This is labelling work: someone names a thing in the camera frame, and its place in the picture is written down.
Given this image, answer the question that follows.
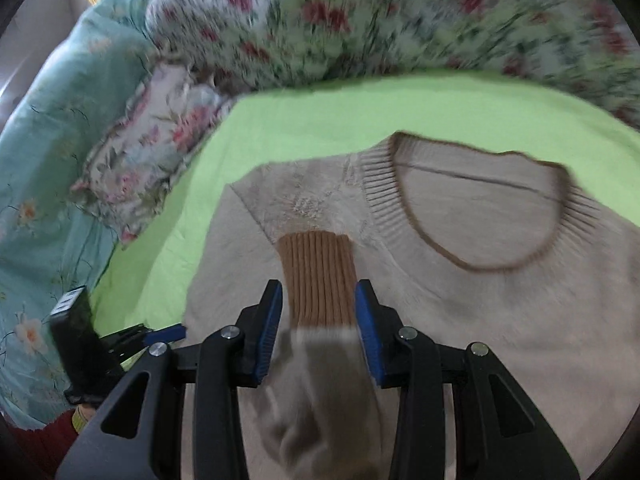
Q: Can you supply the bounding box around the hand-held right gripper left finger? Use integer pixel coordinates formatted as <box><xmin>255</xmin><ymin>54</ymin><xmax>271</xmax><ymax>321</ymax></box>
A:
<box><xmin>55</xmin><ymin>279</ymin><xmax>284</xmax><ymax>480</ymax></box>

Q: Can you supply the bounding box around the lime green bed sheet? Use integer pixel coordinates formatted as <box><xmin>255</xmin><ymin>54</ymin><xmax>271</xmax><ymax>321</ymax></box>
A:
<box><xmin>89</xmin><ymin>71</ymin><xmax>640</xmax><ymax>341</ymax></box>

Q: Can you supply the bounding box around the person's left forearm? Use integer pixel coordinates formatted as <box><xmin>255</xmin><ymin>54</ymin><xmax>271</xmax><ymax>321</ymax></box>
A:
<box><xmin>5</xmin><ymin>402</ymin><xmax>96</xmax><ymax>478</ymax></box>

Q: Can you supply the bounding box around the white red-flowered quilt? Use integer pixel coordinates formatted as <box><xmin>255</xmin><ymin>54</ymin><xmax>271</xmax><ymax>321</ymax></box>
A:
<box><xmin>145</xmin><ymin>0</ymin><xmax>640</xmax><ymax>128</ymax></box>

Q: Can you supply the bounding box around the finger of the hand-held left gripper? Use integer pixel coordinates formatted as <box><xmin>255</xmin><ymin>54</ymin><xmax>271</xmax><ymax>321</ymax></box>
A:
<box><xmin>107</xmin><ymin>325</ymin><xmax>188</xmax><ymax>361</ymax></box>

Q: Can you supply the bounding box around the beige knit sweater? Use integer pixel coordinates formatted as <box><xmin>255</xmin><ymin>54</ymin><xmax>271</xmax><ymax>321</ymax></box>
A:
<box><xmin>182</xmin><ymin>131</ymin><xmax>632</xmax><ymax>480</ymax></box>

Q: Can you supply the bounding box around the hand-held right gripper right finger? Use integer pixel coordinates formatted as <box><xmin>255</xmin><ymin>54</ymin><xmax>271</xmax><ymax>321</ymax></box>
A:
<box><xmin>354</xmin><ymin>279</ymin><xmax>582</xmax><ymax>480</ymax></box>

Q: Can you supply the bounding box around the ruffled floral pillow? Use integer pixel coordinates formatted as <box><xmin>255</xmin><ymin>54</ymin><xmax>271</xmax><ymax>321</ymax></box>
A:
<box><xmin>70</xmin><ymin>62</ymin><xmax>236</xmax><ymax>246</ymax></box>

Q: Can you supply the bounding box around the teal floral quilt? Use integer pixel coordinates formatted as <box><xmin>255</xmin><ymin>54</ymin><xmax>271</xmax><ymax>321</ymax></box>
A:
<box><xmin>0</xmin><ymin>0</ymin><xmax>171</xmax><ymax>431</ymax></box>

